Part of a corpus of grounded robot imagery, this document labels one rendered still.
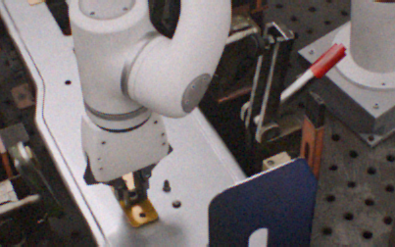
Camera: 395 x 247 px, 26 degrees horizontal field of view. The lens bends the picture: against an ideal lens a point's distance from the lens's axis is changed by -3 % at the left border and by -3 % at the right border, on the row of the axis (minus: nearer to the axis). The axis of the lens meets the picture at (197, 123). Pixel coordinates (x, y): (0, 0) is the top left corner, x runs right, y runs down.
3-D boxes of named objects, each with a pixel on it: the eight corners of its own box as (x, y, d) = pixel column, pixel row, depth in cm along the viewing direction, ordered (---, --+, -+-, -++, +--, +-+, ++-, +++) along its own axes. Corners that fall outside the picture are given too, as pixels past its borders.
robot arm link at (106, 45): (175, 83, 101) (114, 52, 105) (171, -5, 92) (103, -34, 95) (128, 129, 97) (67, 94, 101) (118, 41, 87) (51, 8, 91)
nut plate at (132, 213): (107, 182, 119) (106, 176, 118) (133, 172, 120) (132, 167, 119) (132, 227, 114) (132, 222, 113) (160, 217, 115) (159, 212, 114)
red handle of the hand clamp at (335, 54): (244, 111, 119) (332, 32, 116) (252, 117, 121) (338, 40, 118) (260, 132, 116) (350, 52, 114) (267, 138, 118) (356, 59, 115)
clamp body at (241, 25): (190, 175, 159) (183, 19, 131) (247, 153, 162) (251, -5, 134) (215, 213, 153) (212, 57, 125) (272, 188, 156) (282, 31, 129)
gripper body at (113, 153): (146, 65, 107) (152, 126, 115) (68, 95, 104) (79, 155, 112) (173, 106, 102) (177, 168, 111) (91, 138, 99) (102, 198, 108)
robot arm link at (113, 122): (140, 51, 105) (141, 70, 107) (71, 77, 103) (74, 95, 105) (171, 97, 100) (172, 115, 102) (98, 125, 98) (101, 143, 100)
